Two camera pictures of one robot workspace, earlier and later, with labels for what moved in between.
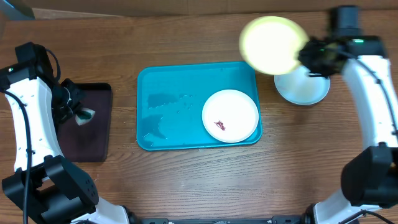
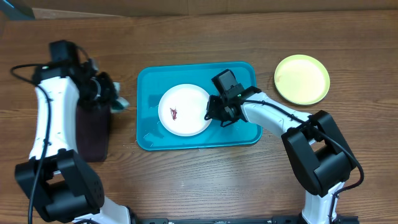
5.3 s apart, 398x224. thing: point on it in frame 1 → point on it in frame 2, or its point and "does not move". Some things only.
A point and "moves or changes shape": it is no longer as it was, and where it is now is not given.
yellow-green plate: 270,45 → 301,79
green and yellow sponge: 84,116 → 121,104
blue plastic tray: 171,98 does not move
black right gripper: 307,60 → 213,114
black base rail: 280,219 does not move
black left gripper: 60,116 → 109,91
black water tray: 88,142 does not move
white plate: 230,116 moves or changes shape
